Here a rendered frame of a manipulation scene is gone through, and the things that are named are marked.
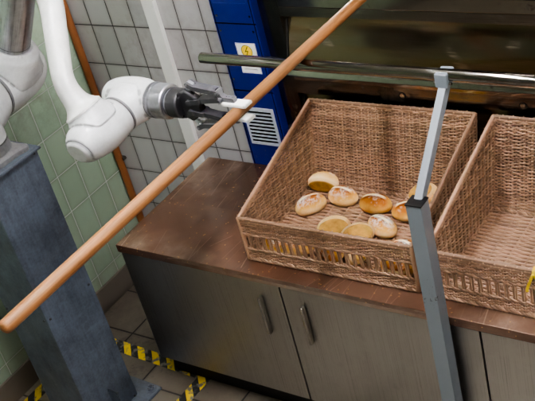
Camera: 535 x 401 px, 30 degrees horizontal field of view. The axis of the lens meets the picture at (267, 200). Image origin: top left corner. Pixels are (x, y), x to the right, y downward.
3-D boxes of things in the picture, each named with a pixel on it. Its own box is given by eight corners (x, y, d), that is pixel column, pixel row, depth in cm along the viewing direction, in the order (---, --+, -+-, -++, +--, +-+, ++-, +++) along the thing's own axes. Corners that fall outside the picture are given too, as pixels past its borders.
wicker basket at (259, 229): (325, 170, 320) (306, 95, 306) (491, 192, 290) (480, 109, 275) (244, 261, 289) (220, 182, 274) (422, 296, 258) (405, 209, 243)
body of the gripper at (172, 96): (177, 79, 245) (206, 82, 240) (186, 109, 250) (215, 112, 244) (158, 94, 240) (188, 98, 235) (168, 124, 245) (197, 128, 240)
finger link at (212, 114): (187, 109, 241) (188, 114, 242) (224, 121, 235) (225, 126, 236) (196, 101, 243) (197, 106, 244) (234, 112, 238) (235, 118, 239)
